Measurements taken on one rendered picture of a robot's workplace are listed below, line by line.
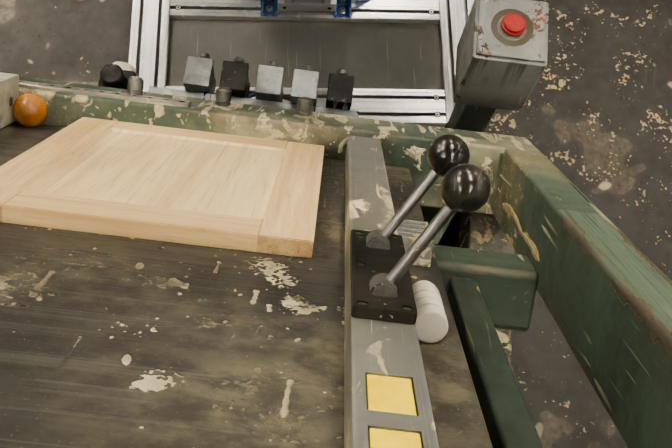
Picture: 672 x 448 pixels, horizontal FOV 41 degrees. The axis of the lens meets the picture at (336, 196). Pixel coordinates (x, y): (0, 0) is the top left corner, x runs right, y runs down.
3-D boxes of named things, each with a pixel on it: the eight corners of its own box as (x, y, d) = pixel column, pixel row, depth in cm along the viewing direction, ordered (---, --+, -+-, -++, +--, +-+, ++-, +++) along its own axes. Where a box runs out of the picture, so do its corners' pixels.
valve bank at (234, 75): (371, 109, 177) (385, 49, 154) (365, 176, 172) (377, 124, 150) (117, 79, 176) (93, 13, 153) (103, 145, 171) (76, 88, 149)
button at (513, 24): (524, 20, 145) (527, 13, 143) (523, 41, 143) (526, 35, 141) (499, 17, 145) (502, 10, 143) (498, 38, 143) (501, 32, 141)
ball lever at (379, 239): (386, 258, 85) (475, 147, 83) (388, 271, 82) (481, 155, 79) (354, 235, 85) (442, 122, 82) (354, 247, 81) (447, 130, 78)
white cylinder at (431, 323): (445, 346, 75) (436, 310, 82) (451, 313, 74) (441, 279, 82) (410, 342, 75) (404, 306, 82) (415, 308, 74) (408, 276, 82)
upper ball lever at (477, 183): (392, 305, 74) (496, 177, 71) (394, 323, 70) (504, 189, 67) (355, 279, 73) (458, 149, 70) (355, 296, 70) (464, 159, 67)
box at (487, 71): (521, 54, 163) (550, 0, 146) (519, 114, 158) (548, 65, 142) (456, 46, 162) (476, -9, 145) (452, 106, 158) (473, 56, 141)
